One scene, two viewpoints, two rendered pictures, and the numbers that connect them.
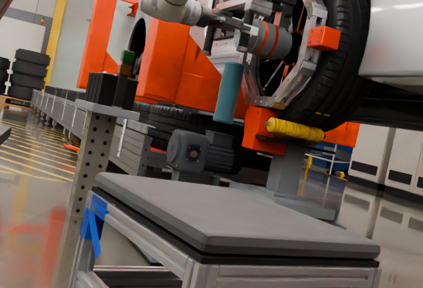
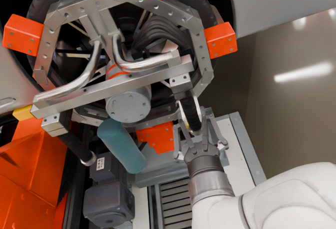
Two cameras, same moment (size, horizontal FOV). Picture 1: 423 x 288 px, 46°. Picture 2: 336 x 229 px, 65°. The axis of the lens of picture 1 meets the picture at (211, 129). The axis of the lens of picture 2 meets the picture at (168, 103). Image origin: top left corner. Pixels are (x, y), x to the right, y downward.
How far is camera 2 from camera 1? 1.89 m
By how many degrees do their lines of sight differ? 66
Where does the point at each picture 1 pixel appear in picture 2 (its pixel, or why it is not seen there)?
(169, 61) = (18, 208)
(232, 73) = (124, 136)
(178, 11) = not seen: hidden behind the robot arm
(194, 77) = (36, 173)
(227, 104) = (138, 154)
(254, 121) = (165, 136)
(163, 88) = (44, 221)
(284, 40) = not seen: hidden behind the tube
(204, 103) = (58, 168)
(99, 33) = not seen: outside the picture
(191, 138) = (123, 199)
